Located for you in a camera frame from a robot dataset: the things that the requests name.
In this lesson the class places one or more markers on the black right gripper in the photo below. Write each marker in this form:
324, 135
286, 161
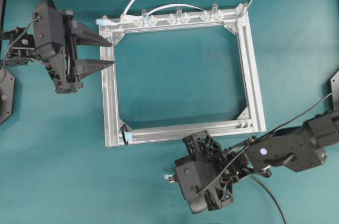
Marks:
207, 174

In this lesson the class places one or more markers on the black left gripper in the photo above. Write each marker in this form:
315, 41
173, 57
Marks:
56, 37

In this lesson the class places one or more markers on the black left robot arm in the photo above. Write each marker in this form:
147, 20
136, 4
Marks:
22, 48

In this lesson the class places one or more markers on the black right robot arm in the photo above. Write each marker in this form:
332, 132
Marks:
296, 148

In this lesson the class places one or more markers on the silver metal post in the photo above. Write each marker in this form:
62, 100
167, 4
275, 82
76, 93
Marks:
179, 14
144, 15
214, 10

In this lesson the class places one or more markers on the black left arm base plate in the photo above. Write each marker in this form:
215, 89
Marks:
7, 96

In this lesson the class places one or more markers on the aluminium extrusion frame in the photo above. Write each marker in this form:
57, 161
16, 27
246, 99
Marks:
171, 80

